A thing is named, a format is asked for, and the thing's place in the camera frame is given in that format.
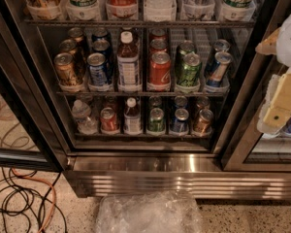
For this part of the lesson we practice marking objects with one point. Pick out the front blue pepsi can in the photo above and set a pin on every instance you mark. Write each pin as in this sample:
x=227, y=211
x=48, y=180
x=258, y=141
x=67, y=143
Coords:
x=99, y=69

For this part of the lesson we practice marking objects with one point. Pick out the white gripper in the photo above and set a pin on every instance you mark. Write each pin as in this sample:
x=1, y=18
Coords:
x=289, y=43

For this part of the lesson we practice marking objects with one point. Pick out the redbull can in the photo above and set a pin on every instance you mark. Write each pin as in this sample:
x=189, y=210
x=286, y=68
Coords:
x=217, y=70
x=218, y=45

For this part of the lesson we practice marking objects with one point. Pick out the front gold can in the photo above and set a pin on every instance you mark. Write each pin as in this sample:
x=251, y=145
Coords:
x=67, y=73

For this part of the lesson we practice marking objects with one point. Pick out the middle gold can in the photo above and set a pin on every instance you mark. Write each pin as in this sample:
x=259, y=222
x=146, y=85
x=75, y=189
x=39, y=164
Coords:
x=71, y=46

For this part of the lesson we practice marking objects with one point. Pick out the rear red cola can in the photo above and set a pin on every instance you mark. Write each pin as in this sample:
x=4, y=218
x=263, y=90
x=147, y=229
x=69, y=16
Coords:
x=158, y=33

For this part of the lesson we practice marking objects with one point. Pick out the blue pepsi can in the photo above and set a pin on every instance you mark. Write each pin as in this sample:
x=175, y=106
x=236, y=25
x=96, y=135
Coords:
x=101, y=33
x=104, y=47
x=99, y=69

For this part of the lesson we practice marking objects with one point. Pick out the brown tea bottle bottom shelf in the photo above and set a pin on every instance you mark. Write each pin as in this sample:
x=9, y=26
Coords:
x=132, y=117

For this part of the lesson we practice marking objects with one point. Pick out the rear gold can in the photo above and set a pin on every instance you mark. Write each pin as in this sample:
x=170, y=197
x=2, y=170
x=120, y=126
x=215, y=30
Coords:
x=78, y=35

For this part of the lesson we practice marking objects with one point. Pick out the gold can bottom shelf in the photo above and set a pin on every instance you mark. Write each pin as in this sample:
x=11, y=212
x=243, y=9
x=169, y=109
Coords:
x=203, y=121

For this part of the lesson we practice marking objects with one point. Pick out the rear blue pepsi can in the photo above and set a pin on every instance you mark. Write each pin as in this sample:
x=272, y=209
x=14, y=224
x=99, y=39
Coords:
x=101, y=33

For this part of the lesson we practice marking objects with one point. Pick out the brown tea bottle middle shelf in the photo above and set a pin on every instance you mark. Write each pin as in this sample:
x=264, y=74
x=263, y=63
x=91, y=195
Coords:
x=128, y=60

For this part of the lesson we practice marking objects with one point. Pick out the brown tea bottle shelf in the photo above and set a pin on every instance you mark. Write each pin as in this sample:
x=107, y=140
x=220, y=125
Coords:
x=128, y=60
x=132, y=117

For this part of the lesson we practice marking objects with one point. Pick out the clear water bottle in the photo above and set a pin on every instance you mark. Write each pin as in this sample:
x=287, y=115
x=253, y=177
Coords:
x=86, y=121

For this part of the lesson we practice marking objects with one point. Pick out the red cola can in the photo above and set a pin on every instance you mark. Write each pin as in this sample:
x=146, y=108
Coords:
x=157, y=45
x=159, y=68
x=158, y=33

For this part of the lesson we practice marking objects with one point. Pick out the front green can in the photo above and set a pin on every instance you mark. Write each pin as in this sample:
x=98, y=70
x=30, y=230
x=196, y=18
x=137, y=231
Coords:
x=189, y=70

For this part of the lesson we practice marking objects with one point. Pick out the red can bottom shelf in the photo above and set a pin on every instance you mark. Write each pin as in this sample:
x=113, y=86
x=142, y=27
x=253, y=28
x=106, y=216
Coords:
x=108, y=119

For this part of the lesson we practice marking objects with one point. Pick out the blue can bottom shelf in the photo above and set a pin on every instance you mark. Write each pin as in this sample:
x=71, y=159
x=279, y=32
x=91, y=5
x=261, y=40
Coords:
x=179, y=122

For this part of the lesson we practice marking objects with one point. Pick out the green can bottom shelf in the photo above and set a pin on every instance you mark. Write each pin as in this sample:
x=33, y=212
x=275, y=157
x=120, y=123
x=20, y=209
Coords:
x=156, y=120

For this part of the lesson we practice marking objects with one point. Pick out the front red cola can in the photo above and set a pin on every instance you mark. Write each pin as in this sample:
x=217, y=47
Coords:
x=159, y=68

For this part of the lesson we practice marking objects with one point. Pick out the middle blue pepsi can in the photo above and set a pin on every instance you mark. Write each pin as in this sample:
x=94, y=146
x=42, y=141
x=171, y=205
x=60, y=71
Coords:
x=104, y=47

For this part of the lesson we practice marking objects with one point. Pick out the open glass fridge door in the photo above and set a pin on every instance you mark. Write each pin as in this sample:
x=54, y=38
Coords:
x=30, y=137

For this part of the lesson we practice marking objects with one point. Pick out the rear green can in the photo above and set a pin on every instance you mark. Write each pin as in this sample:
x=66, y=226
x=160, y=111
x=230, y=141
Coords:
x=183, y=49

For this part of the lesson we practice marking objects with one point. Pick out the clear plastic wrap bundle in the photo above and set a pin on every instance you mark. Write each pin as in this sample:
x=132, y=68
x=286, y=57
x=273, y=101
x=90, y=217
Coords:
x=156, y=212

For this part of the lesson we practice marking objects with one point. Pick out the stainless steel drinks fridge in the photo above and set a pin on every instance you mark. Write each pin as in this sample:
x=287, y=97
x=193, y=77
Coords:
x=235, y=161

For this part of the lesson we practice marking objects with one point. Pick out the middle red cola can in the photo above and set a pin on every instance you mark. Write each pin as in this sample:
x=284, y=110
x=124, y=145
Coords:
x=157, y=45

